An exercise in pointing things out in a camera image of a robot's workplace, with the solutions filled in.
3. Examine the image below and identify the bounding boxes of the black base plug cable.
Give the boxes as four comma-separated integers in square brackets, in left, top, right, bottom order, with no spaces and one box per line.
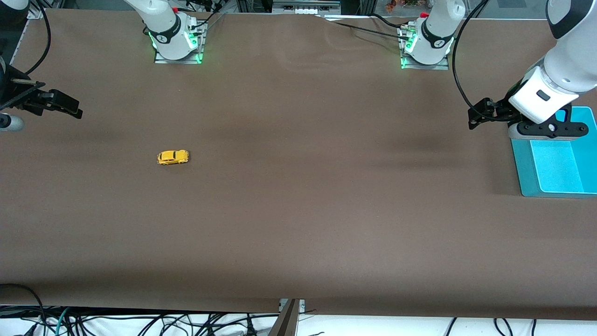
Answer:
[187,0,227,35]

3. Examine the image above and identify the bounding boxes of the black looped floor cable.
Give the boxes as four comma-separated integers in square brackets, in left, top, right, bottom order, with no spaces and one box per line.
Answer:
[0,283,47,336]

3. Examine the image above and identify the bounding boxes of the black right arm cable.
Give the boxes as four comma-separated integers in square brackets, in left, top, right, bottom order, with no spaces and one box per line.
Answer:
[23,0,52,75]

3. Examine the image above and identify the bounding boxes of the yellow beetle toy car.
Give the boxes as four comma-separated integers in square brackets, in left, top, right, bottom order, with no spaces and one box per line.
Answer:
[157,149,189,166]

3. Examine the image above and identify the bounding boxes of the brown table cover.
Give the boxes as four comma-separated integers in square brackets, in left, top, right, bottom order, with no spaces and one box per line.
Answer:
[0,8,597,322]

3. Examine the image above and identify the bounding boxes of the orange red small objects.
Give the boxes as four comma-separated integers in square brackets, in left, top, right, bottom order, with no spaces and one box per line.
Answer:
[385,0,420,12]

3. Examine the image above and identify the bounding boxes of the teal floor cable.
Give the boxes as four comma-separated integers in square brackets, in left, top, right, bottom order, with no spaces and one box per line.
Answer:
[55,307,70,336]

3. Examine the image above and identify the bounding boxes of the long black table cable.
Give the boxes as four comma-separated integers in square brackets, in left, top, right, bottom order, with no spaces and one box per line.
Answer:
[317,15,409,42]

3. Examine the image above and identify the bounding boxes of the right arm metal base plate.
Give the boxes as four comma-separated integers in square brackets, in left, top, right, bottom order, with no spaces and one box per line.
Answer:
[154,19,205,65]

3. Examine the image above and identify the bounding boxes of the grey device box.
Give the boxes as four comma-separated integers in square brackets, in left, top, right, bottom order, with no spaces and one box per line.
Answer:
[272,0,342,14]

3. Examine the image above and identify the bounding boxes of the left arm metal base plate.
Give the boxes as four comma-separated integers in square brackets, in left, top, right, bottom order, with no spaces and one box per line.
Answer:
[400,23,451,70]

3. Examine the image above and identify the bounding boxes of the short black table cable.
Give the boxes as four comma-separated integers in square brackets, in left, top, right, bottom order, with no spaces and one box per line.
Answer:
[371,13,411,29]

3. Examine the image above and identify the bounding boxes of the cyan plastic bin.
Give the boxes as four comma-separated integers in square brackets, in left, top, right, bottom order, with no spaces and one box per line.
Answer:
[511,106,597,199]

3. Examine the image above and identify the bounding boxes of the aluminium profile post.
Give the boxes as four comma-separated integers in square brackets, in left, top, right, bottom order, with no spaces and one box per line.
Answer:
[268,299,301,336]

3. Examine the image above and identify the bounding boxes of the tangle of black cables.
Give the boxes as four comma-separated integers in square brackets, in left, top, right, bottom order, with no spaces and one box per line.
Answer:
[70,310,280,336]

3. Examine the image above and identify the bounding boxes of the aluminium table edge rail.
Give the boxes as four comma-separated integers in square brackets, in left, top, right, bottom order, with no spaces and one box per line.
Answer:
[8,18,31,67]

